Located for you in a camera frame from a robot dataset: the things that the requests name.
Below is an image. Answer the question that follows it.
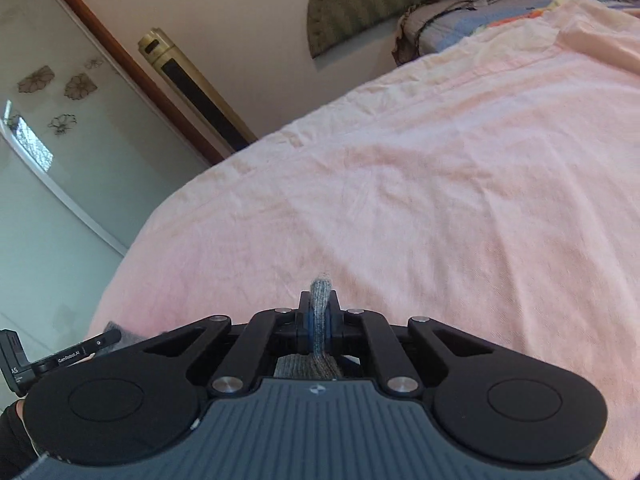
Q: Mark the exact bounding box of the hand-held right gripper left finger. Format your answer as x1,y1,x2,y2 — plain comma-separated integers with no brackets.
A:
136,290,317,397

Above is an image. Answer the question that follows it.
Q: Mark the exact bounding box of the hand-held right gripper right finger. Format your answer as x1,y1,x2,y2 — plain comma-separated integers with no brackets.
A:
324,292,497,397

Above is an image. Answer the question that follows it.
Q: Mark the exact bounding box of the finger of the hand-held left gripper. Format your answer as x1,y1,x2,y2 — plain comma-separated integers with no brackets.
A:
87,329,124,357

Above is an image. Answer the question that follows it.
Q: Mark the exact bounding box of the grey sweater with navy sleeves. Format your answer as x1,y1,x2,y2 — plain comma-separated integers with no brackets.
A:
92,272,347,380

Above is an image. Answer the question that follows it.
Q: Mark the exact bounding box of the person's left hand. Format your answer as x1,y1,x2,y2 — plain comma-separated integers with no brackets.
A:
0,399,40,471

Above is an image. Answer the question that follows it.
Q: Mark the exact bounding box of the pink bed blanket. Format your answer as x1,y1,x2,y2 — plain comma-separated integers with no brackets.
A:
85,0,640,480

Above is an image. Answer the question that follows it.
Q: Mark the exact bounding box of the frosted glass wardrobe door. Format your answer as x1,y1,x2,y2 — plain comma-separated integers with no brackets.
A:
0,0,211,391

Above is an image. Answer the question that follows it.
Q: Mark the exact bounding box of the gold tower fan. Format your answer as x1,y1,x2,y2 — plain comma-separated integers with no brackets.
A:
137,27,258,153

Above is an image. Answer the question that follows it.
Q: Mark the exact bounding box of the olive padded headboard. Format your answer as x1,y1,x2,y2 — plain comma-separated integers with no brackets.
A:
306,0,501,59

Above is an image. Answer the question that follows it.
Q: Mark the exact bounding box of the frilled blue grey pillow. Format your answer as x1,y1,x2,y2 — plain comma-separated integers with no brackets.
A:
391,0,566,67

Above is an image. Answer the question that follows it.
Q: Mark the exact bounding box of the brown wooden door frame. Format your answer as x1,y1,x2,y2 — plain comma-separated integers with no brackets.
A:
30,0,226,166

